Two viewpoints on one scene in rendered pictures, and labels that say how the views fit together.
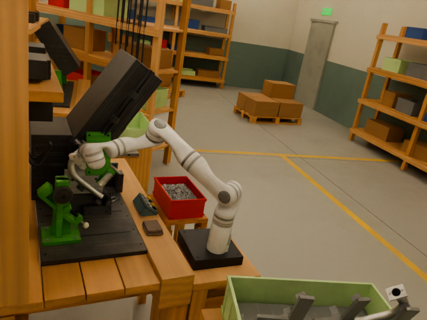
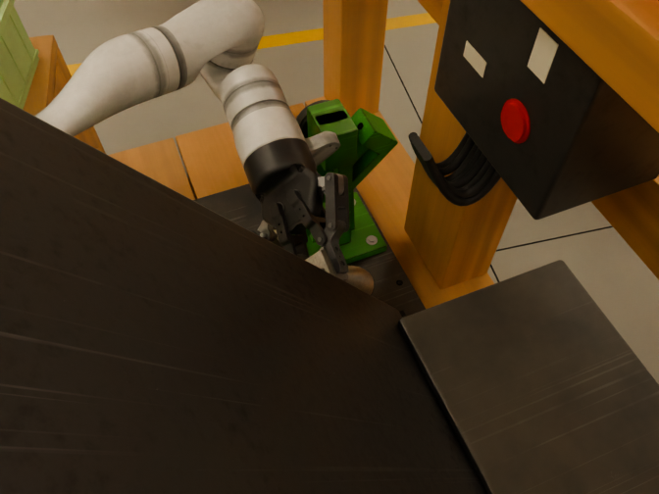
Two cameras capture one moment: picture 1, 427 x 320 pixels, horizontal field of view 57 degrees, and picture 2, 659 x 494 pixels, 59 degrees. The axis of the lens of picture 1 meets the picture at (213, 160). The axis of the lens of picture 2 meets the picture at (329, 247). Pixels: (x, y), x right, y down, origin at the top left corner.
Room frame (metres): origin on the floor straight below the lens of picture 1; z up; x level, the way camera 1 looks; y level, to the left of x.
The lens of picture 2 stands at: (2.03, 0.65, 1.71)
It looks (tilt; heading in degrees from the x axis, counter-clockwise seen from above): 55 degrees down; 186
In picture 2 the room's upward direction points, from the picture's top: straight up
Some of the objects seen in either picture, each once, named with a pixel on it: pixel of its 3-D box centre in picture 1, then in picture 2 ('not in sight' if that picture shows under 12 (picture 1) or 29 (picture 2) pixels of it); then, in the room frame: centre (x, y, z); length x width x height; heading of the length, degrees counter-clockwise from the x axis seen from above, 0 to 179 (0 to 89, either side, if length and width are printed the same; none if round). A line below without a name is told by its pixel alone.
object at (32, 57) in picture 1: (35, 66); not in sight; (1.47, 0.71, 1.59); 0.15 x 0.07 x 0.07; 28
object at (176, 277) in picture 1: (131, 204); not in sight; (1.96, 0.41, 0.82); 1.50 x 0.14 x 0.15; 28
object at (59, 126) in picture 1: (49, 157); (520, 483); (1.86, 0.83, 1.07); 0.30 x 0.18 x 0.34; 28
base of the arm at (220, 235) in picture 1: (220, 232); not in sight; (1.55, -0.08, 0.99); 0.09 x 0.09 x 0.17; 23
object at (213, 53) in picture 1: (169, 37); not in sight; (10.50, 1.64, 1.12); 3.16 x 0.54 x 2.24; 110
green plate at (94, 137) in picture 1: (97, 151); not in sight; (1.80, 0.57, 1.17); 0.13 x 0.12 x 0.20; 28
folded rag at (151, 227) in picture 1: (152, 227); not in sight; (1.61, 0.23, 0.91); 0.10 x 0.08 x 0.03; 26
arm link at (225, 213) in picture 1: (227, 200); not in sight; (1.54, -0.09, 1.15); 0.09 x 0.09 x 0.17; 67
